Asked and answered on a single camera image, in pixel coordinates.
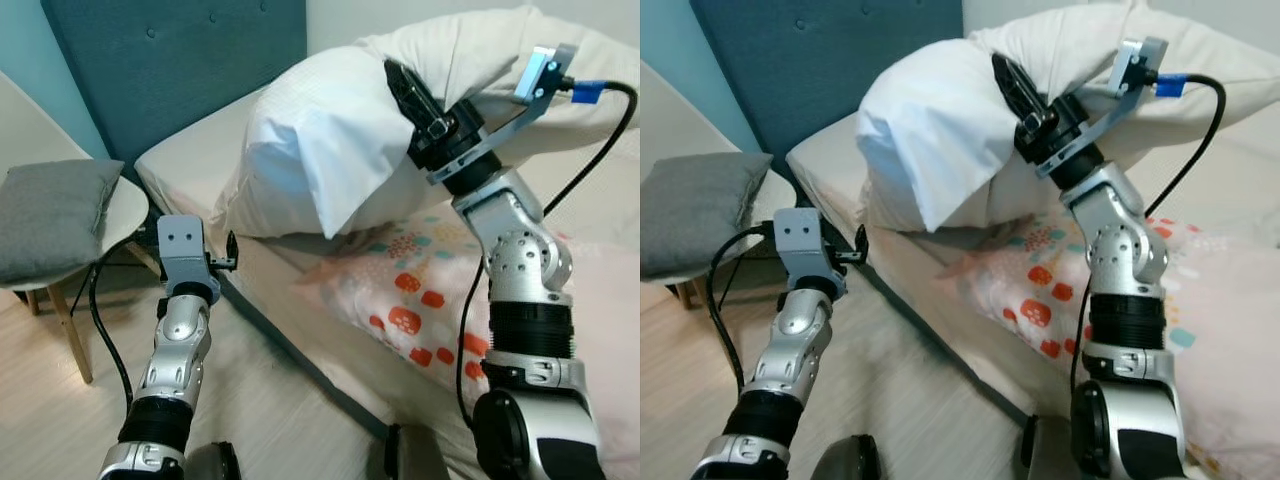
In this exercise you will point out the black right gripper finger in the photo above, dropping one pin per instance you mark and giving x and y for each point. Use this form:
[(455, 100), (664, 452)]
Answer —
[(412, 95), (1018, 88)]

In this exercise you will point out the white pillow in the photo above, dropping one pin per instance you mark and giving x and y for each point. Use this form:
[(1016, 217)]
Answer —
[(320, 140), (930, 140)]

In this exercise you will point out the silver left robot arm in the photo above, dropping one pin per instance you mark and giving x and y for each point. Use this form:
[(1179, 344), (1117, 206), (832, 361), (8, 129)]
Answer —
[(800, 340), (180, 340)]

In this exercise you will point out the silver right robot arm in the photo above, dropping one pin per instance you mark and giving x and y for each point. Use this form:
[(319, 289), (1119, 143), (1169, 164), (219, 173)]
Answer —
[(520, 260), (1125, 250)]

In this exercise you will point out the cream pillow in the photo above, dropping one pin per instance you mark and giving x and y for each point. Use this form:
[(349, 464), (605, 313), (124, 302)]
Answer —
[(1235, 60), (480, 40)]

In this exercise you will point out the white chair with wooden legs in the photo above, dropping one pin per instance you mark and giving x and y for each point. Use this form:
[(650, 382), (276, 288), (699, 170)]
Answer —
[(781, 190), (131, 205)]

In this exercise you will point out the floral print pillow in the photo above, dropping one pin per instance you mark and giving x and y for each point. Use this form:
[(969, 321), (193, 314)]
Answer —
[(400, 290), (1030, 290)]

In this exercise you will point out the beige bed mattress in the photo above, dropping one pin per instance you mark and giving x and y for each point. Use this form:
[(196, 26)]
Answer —
[(830, 160), (200, 170)]

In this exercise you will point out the grey cushion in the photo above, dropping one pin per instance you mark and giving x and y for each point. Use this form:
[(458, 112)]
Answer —
[(50, 215), (700, 210)]

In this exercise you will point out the blue tufted headboard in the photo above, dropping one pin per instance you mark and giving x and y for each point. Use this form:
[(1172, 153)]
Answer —
[(170, 70), (820, 60)]

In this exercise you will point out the dark left robot leg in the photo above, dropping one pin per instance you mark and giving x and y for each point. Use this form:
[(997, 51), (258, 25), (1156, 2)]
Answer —
[(212, 462), (845, 460)]

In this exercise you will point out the dark robot leg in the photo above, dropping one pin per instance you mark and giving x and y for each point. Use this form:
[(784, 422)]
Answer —
[(415, 455), (212, 462), (845, 460)]

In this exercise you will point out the dark right robot leg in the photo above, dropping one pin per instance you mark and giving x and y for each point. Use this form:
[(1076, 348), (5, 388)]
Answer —
[(415, 455)]

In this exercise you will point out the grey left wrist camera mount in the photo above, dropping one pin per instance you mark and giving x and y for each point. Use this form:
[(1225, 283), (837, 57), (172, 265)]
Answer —
[(800, 235), (180, 245)]

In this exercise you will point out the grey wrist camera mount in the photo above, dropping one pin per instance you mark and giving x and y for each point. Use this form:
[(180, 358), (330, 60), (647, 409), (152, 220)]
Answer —
[(800, 235), (1140, 65), (545, 75), (180, 245)]

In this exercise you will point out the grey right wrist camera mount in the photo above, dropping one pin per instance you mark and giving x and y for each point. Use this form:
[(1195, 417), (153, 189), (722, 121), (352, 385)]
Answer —
[(1140, 65), (545, 75)]

